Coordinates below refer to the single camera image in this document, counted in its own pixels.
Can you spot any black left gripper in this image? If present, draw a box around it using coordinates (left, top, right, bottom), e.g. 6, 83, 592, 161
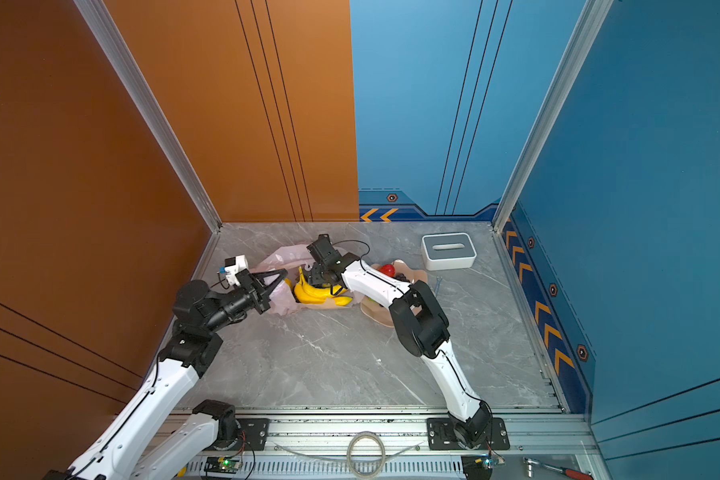
204, 270, 286, 339

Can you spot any yellow banana bunch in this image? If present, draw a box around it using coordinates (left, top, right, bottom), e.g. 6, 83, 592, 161
292, 267, 353, 307

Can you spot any pink plastic bag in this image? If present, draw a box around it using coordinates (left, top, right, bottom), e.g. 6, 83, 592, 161
253, 244, 364, 316

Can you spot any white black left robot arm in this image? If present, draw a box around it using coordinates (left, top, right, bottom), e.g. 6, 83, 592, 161
45, 269, 287, 479

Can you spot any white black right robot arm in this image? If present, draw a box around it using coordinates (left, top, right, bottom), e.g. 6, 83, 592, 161
307, 234, 495, 450

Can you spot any red apple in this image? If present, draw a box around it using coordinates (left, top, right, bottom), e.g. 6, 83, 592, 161
378, 264, 396, 278

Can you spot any beige fruit plate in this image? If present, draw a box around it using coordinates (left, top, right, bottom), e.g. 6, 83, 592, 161
359, 259, 428, 328

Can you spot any white grey tissue box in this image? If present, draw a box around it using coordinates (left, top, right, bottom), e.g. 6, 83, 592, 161
421, 232, 477, 271

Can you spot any green circuit board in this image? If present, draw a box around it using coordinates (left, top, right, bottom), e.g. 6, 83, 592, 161
202, 456, 243, 475

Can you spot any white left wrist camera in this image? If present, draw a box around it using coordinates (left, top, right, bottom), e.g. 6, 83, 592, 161
218, 255, 248, 288

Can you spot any coiled clear cable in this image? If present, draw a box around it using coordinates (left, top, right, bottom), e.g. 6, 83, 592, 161
272, 431, 424, 480

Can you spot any aluminium front rail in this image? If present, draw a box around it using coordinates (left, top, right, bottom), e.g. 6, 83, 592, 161
176, 407, 610, 479

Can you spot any red handled tool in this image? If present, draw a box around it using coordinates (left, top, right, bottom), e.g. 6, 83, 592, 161
522, 457, 593, 480

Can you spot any aluminium corner post left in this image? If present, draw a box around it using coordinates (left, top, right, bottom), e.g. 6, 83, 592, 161
73, 0, 223, 232

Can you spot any aluminium corner post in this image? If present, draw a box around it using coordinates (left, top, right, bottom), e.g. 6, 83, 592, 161
73, 0, 223, 232
492, 0, 614, 234

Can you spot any aluminium corner post right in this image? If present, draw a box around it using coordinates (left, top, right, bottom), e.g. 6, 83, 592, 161
492, 0, 614, 234

